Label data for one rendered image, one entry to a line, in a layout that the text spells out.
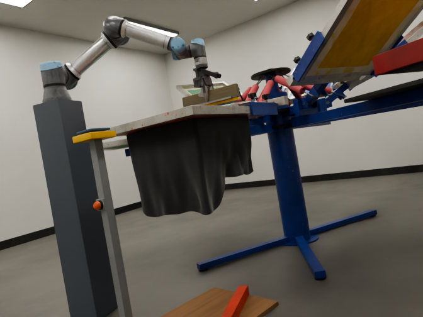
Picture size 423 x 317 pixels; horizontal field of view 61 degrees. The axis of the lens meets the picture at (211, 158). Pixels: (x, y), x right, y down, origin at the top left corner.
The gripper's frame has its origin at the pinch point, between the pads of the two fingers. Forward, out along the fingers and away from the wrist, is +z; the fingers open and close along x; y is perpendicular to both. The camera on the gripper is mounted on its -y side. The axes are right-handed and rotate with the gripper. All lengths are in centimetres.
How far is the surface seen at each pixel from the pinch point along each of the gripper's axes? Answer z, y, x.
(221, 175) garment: 42, -22, 33
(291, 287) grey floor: 109, -31, -3
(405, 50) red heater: 1, -100, -4
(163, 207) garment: 52, 5, 47
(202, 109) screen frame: 12, -29, 50
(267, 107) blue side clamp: 10.5, -30.5, -8.8
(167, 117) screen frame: 12, -16, 57
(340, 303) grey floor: 109, -60, 9
